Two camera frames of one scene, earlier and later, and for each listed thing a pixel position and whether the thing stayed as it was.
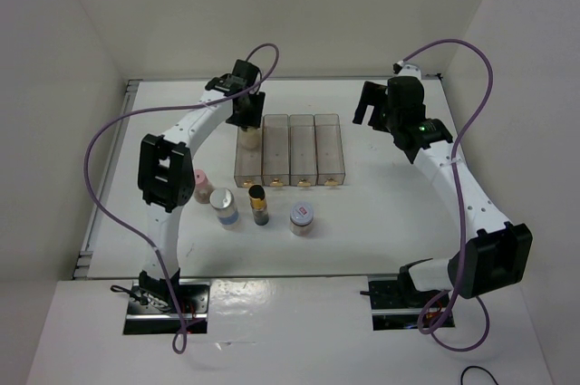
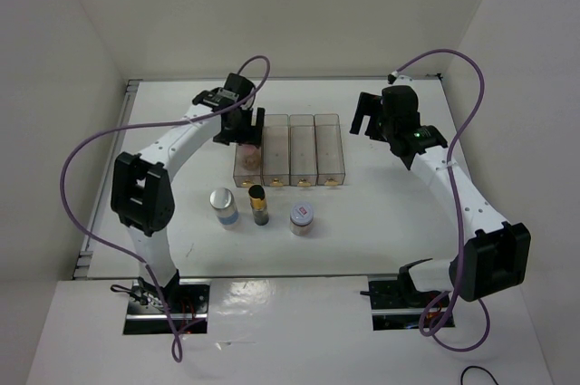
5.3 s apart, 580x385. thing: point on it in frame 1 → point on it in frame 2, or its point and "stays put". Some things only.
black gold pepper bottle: (258, 205) stays put
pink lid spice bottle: (203, 187) → (250, 157)
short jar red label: (301, 218) stays put
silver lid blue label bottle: (222, 199) stays put
